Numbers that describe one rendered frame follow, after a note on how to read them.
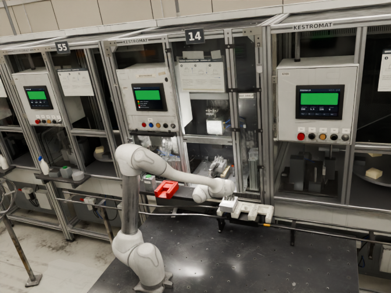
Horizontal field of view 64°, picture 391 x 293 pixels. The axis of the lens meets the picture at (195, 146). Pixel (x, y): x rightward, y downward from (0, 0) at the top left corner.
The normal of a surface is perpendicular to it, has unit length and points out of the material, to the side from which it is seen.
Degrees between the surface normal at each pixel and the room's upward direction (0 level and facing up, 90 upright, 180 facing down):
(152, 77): 90
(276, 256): 0
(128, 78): 90
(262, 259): 0
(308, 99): 90
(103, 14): 90
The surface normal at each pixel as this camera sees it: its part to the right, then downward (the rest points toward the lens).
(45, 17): -0.37, 0.44
